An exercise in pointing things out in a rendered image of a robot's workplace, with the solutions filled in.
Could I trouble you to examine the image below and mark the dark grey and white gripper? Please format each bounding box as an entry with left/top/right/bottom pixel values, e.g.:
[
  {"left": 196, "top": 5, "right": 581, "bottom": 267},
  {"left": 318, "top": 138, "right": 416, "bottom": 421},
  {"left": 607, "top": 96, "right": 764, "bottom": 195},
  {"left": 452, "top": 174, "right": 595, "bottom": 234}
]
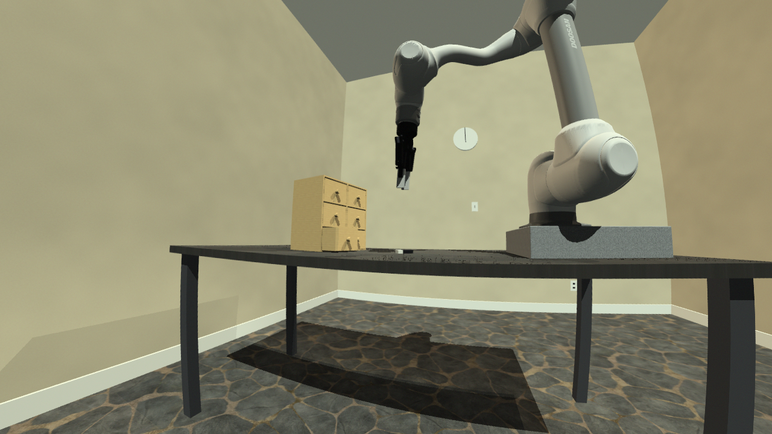
[{"left": 394, "top": 121, "right": 417, "bottom": 190}]

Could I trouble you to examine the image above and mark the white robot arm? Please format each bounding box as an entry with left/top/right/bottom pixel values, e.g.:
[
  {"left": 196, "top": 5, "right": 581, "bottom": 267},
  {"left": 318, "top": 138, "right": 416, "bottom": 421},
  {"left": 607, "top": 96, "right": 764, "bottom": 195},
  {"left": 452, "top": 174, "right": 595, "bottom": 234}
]
[{"left": 393, "top": 0, "right": 638, "bottom": 228}]

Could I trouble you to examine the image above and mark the tan wooden chest of drawers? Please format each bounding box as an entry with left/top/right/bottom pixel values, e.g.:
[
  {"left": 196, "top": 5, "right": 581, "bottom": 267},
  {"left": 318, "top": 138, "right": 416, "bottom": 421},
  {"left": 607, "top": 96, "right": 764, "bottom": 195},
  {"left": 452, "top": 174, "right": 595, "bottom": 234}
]
[{"left": 291, "top": 175, "right": 367, "bottom": 252}]

